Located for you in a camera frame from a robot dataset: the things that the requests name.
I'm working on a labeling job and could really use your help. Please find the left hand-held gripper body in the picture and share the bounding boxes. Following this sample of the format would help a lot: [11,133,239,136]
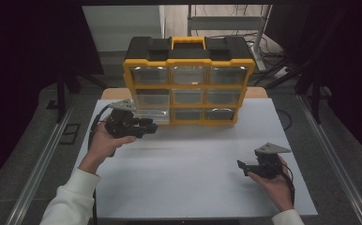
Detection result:
[103,98,141,140]

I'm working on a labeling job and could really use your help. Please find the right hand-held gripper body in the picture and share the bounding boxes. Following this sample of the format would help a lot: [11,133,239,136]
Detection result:
[254,142,292,180]

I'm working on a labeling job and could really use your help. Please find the clear plastic drawer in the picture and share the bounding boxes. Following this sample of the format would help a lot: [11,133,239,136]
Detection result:
[133,88,172,126]

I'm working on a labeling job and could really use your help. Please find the yellow black drawer organizer cabinet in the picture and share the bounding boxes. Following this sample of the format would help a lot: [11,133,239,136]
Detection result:
[122,36,257,128]

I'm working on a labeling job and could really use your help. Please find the person's right hand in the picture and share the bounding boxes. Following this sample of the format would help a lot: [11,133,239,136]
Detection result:
[248,155,295,213]

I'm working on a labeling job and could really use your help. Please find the person's left hand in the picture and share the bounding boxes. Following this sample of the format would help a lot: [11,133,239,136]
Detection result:
[78,113,137,174]

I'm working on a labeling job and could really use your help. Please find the wooden table board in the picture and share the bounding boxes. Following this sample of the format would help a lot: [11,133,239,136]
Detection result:
[100,86,269,100]

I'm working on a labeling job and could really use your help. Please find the black stand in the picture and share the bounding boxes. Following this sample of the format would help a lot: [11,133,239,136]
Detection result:
[55,67,109,124]
[263,60,325,125]

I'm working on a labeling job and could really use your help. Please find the white power strip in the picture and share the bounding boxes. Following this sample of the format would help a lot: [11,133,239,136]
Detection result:
[273,66,292,80]

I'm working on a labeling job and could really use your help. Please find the white panel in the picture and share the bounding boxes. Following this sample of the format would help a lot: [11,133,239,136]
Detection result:
[82,5,166,53]

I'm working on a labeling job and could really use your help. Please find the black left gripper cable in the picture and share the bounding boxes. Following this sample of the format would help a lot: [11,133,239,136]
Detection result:
[87,104,116,225]

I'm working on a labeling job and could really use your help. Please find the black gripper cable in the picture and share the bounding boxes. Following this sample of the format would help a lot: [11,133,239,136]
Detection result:
[87,104,116,225]
[277,160,296,208]

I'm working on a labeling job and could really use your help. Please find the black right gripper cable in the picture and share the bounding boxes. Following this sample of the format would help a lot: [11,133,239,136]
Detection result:
[277,160,296,208]

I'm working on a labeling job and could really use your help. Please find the black floor cable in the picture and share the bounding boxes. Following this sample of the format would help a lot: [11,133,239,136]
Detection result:
[276,108,294,132]

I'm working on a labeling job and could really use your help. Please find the aluminium rail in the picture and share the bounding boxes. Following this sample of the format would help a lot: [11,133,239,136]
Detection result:
[295,93,362,225]
[5,99,77,225]

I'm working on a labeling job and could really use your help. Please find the grey metal desk frame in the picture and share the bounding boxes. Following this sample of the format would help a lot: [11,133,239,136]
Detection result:
[187,4,273,73]

